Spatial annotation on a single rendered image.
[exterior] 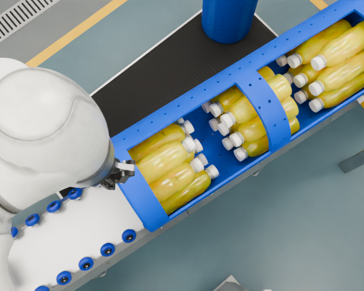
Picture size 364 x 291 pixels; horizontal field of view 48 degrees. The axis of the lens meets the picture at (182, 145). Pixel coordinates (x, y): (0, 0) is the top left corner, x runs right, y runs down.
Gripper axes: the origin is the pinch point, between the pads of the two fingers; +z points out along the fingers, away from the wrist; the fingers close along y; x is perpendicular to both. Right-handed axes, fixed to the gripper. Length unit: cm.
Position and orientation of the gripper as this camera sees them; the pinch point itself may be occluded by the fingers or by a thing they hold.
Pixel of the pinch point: (108, 179)
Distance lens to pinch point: 76.5
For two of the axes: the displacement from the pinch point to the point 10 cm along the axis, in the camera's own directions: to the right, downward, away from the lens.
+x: -0.5, 9.7, -2.4
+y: -10.0, -0.4, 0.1
